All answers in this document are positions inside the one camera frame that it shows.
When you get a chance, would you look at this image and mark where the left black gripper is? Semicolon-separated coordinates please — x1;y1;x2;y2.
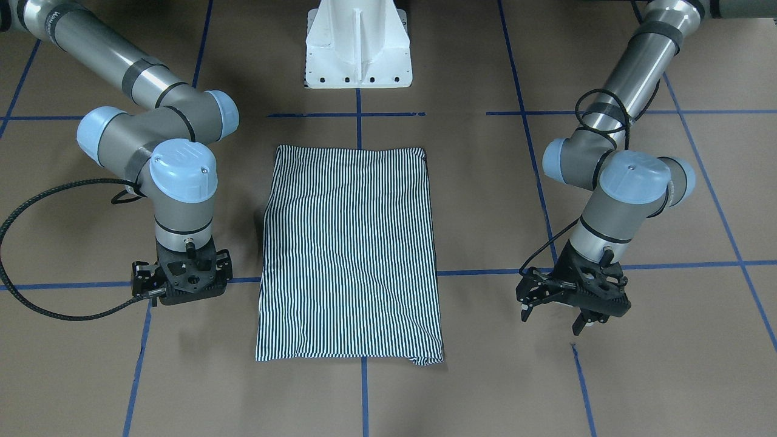
516;242;631;336

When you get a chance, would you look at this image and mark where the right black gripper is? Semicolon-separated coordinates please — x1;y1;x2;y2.
132;240;233;305

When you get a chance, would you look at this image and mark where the navy white striped polo shirt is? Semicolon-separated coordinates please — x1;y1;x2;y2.
256;144;444;366

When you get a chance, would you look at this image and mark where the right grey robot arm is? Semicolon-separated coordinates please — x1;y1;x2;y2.
2;1;239;305

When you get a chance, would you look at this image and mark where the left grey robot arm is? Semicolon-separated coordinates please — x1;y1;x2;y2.
516;1;775;335

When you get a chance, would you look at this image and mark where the brown table mat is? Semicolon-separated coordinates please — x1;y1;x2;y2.
2;1;775;436

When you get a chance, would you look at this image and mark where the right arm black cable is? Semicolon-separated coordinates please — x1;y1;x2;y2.
0;178;165;321

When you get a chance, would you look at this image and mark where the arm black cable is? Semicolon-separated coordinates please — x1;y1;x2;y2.
519;88;662;274
0;178;165;321

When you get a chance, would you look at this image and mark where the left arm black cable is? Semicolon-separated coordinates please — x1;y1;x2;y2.
519;88;662;274

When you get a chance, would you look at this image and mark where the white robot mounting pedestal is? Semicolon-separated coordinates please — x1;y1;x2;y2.
304;1;413;89

